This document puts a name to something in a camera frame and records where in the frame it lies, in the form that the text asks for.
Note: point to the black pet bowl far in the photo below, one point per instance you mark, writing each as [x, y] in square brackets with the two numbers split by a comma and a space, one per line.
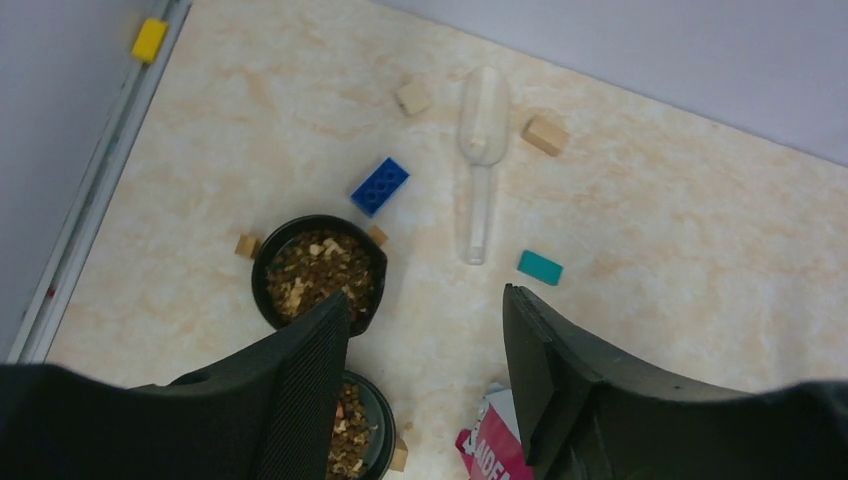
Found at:
[309, 258]

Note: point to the black pet bowl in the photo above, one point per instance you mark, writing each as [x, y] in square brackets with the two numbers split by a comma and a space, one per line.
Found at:
[309, 258]
[364, 436]

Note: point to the small wooden block near bowl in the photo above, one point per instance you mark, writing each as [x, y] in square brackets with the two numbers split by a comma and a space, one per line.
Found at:
[399, 456]

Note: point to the blue block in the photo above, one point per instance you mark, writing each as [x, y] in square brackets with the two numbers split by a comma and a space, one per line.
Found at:
[379, 187]

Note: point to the yellow block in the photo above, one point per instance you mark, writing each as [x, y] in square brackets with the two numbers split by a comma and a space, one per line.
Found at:
[149, 40]

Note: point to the small wooden block right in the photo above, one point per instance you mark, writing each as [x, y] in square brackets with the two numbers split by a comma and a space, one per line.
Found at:
[376, 234]

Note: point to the teal block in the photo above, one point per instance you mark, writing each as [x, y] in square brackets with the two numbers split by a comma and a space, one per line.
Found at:
[540, 268]

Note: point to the small wooden block left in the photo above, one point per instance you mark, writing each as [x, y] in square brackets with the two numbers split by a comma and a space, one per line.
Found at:
[248, 246]

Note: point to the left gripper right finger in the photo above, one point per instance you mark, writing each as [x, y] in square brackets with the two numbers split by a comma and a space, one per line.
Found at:
[587, 409]

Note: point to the pet food bag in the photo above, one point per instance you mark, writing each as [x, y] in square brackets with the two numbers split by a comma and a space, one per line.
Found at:
[491, 449]

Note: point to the black pet bowl near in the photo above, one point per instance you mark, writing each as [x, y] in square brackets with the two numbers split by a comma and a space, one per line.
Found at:
[364, 436]

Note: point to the clear plastic scoop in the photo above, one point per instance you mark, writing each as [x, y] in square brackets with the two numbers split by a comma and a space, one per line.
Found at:
[483, 133]

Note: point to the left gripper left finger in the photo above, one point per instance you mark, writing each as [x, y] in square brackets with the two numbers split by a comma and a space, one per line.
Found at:
[264, 412]

